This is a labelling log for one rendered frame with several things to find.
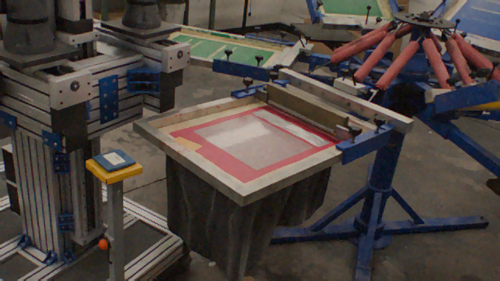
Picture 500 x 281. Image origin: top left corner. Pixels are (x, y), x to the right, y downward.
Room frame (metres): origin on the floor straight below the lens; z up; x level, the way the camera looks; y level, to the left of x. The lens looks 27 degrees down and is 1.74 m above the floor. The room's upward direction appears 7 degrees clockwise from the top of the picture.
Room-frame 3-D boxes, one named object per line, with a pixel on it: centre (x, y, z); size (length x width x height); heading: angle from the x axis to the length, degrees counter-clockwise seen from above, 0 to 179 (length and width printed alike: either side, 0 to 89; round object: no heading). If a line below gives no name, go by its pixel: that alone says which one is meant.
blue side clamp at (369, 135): (1.61, -0.42, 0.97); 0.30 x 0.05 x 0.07; 137
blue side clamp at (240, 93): (1.99, -0.02, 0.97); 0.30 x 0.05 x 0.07; 137
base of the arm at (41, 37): (1.43, 0.72, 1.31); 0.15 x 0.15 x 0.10
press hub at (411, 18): (2.40, -0.78, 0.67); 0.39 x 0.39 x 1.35
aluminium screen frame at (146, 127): (1.63, -0.06, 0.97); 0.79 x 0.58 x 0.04; 137
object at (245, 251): (1.45, -0.17, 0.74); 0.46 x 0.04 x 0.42; 137
